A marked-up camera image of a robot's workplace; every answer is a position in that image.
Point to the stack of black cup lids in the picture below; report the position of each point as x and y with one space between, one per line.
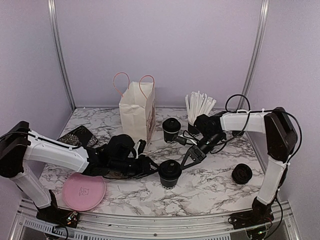
242 174

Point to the front aluminium frame rail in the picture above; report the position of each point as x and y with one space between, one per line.
100 226

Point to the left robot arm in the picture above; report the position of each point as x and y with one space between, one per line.
21 144

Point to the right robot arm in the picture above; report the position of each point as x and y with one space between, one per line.
283 139

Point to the bundle of white paper straws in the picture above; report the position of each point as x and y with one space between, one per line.
198 104

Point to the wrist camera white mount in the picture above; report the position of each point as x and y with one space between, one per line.
139 148
184 141

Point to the white paper takeout bag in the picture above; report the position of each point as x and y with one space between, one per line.
137 107

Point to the pink round plate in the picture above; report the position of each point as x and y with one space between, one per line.
83 193

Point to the black floral patterned tray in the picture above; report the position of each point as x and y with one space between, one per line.
80 136

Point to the left aluminium frame post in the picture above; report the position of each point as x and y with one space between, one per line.
59 52

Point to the single black paper coffee cup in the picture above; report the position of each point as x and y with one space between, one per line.
169 137

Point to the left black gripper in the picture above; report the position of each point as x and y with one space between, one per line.
144 168

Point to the right aluminium frame post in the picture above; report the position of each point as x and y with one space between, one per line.
258 42

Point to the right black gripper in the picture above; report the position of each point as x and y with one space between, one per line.
193 152

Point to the black plastic cup lid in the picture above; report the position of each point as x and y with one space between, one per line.
170 170
171 125

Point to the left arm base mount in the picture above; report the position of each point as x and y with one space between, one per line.
55 215

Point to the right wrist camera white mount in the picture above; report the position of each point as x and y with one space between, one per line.
184 141

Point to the aluminium frame post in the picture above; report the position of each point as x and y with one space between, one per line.
258 42
59 52

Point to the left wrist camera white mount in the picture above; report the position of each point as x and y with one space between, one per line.
139 148

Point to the stack of paper coffee cups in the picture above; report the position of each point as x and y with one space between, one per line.
239 137

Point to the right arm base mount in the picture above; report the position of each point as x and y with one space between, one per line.
259 214

